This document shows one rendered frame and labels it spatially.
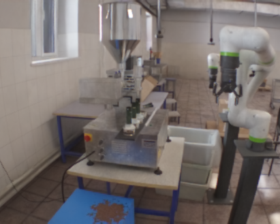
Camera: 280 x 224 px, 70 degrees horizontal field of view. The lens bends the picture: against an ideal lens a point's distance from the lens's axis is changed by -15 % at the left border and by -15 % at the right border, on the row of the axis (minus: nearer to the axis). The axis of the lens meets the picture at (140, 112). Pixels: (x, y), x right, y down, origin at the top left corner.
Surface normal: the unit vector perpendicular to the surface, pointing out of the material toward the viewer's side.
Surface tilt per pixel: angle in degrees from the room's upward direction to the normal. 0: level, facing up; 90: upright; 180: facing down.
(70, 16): 90
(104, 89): 90
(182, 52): 90
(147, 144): 90
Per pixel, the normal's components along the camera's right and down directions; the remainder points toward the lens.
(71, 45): -0.22, 0.27
